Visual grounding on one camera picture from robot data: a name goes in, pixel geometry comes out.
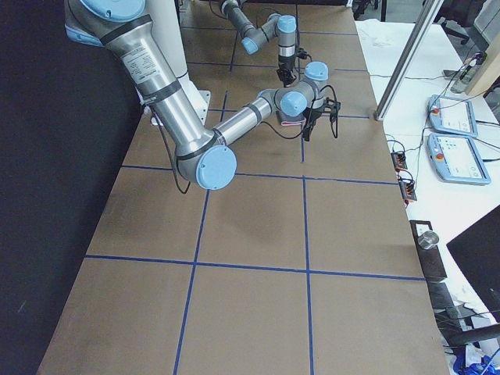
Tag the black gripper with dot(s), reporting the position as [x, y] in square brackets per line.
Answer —
[284, 64]
[312, 116]

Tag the black orange connector box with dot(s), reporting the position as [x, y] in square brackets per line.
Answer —
[407, 189]
[399, 160]

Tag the steel metal cup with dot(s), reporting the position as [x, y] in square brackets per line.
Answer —
[428, 240]

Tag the black monitor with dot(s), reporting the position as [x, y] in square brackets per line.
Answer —
[476, 253]

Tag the black box with label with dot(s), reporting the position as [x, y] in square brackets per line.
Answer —
[430, 258]

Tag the teach pendant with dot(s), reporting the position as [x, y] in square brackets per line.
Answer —
[456, 159]
[452, 115]

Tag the aluminium profile post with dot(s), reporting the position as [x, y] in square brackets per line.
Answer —
[419, 32]

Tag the far teach pendant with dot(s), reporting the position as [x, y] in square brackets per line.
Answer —
[452, 115]

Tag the black office chair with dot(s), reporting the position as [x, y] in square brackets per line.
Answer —
[457, 11]

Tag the pink towel white edge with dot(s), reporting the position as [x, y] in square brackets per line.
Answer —
[288, 120]

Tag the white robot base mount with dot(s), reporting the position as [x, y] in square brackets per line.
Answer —
[166, 32]

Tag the near teach pendant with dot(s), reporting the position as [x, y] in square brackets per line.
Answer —
[456, 159]

